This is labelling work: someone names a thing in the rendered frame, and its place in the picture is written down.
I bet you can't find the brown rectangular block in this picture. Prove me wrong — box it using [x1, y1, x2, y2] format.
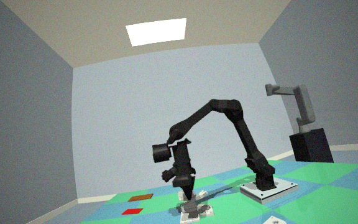
[128, 194, 153, 202]

